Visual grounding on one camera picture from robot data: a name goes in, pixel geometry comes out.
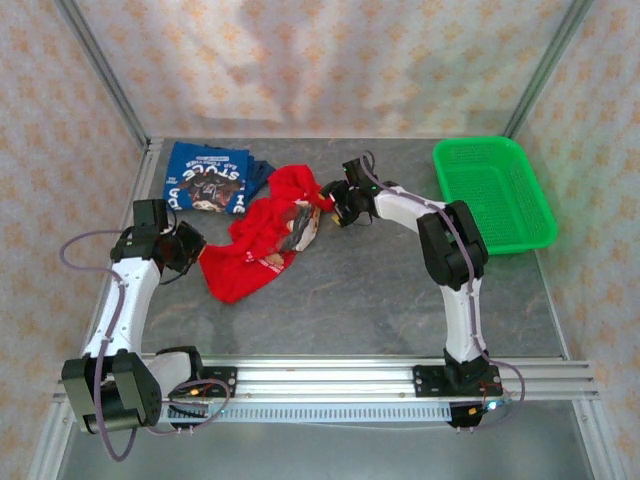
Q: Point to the red printed t-shirt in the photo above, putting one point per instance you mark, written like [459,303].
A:
[250,235]

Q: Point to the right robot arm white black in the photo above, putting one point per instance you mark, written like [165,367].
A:
[462,325]

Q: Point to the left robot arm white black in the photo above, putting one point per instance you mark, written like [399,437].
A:
[130,310]

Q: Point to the blue printed t-shirt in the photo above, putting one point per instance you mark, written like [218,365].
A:
[200,165]

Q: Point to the green plastic mesh basket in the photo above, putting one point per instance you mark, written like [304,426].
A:
[490,200]

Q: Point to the aluminium side frame rail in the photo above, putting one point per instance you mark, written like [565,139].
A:
[597,440]
[127,200]

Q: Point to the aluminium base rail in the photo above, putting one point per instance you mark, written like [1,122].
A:
[325,377]

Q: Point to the aluminium frame post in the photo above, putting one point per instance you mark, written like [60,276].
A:
[547,65]
[102,75]

